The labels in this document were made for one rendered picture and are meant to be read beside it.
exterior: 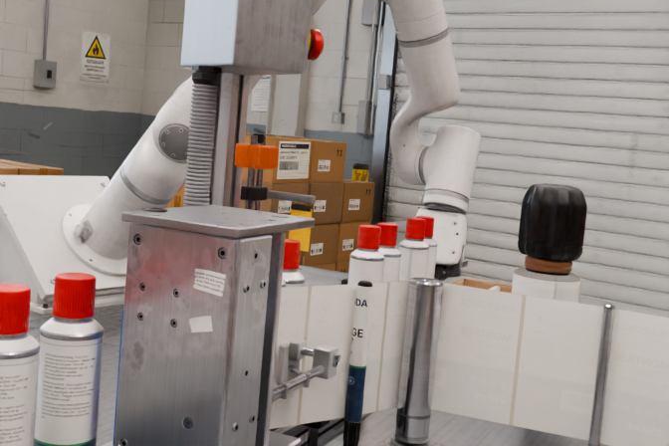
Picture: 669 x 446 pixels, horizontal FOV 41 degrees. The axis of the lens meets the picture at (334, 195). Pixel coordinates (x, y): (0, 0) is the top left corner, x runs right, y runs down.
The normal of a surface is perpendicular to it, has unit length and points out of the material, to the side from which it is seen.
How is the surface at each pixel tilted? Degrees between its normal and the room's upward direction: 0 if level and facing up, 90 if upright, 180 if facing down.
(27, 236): 42
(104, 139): 90
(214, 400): 90
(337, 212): 90
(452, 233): 68
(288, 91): 90
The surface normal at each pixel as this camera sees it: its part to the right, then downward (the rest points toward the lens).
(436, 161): -0.66, -0.33
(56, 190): 0.59, -0.66
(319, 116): -0.59, 0.01
